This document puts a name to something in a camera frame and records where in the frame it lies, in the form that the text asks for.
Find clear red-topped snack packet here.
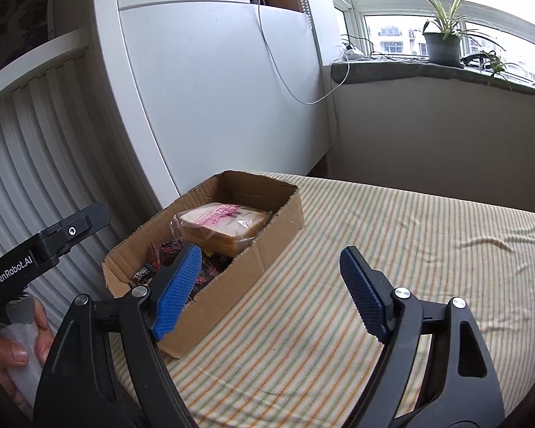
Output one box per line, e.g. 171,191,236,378
189,254,226,299

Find brown chocolate bar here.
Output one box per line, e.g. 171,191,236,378
131,265,158,288

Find white cabinet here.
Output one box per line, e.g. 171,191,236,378
91,0,335,215

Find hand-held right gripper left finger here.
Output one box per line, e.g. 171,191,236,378
33,244,202,428

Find white slatted panel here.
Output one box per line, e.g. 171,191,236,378
0,47,161,277

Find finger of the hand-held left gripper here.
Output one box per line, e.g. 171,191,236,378
38,202,112,266

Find person's left hand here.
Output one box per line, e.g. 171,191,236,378
0,299,56,373

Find sliced bread packet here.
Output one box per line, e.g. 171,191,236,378
174,202,275,258

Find white cable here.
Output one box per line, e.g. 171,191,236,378
256,0,353,105

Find black cables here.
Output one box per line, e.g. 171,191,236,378
339,33,429,61

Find brown cardboard box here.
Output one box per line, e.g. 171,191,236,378
102,170,305,360

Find potted spider plant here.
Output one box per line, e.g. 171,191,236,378
417,0,524,92

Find white tissue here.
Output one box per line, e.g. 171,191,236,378
2,321,45,406

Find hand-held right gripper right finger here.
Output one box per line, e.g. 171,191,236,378
340,246,504,428

